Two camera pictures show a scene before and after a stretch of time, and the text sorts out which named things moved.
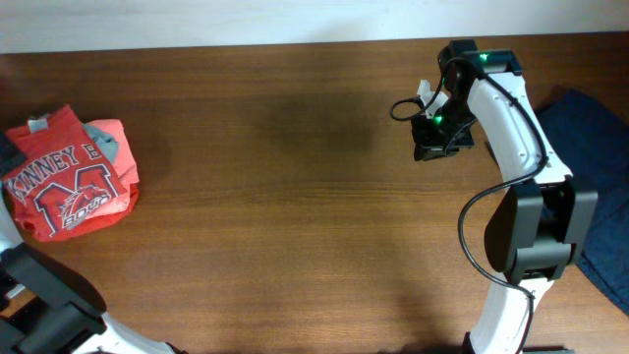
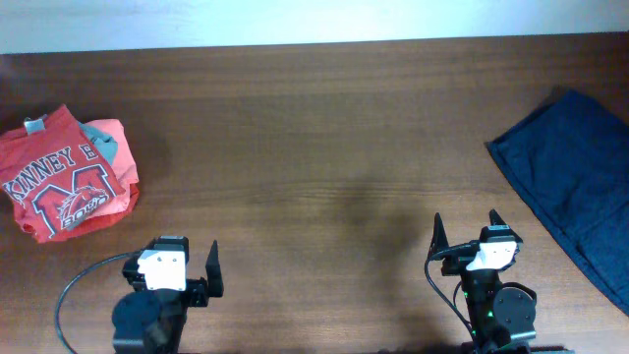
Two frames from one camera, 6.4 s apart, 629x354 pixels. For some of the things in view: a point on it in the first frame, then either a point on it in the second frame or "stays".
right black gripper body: x=446 y=131 -> x=478 y=286
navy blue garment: x=592 y=140 stays
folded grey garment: x=108 y=144 stays
